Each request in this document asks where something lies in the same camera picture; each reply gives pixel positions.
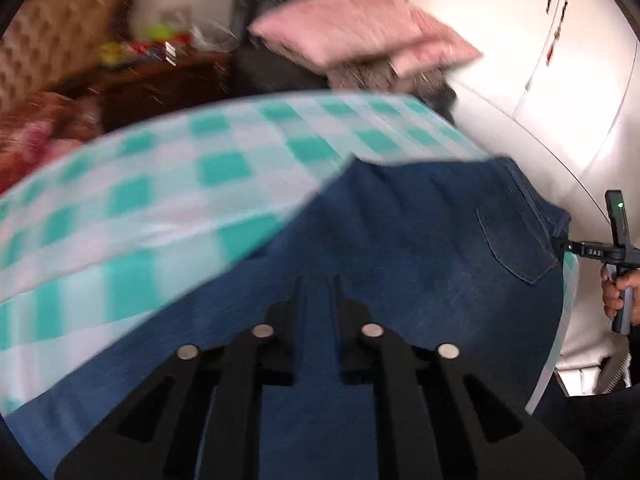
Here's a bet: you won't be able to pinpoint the small pale pink pillow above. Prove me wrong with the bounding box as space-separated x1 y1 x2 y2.
390 7 483 78

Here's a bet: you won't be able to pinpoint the person's white shirt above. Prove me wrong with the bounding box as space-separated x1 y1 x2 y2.
554 327 632 397

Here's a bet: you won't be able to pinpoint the white wardrobe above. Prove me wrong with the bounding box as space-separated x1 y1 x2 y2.
362 0 640 241

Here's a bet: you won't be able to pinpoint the person's dark trousers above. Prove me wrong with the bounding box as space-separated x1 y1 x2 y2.
527 375 640 480

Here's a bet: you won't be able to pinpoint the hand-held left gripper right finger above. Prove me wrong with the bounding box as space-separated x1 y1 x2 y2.
333 275 587 480

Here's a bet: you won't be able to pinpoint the red floral blanket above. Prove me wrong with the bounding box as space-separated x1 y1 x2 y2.
0 92 103 193

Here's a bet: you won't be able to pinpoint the person's right hand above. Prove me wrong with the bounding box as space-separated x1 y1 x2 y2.
601 265 640 326

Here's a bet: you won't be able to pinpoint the blue denim pants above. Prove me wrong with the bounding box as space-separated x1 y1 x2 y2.
5 155 573 480

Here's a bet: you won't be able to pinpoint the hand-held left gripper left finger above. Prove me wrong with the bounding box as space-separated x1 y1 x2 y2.
54 275 308 480

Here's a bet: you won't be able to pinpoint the large pink floral pillow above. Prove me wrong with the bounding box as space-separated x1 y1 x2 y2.
248 0 426 68

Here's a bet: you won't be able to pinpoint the small yellow box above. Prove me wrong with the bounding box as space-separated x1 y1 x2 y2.
100 42 127 65

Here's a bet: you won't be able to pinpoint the teal white checked tablecloth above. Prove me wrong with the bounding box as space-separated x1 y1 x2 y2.
0 89 581 416

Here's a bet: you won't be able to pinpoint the brown plaid blanket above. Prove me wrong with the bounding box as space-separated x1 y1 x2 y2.
327 57 451 97

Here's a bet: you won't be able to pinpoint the dark wooden nightstand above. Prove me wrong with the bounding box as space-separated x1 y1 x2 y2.
65 52 236 133

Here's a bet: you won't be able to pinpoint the tufted leather carved headboard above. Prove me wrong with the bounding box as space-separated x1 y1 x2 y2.
0 0 141 116

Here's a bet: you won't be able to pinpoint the red tin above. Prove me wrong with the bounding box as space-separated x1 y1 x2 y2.
127 41 167 58

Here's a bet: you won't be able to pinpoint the black leather armchair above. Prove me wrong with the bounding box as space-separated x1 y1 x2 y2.
231 0 458 122

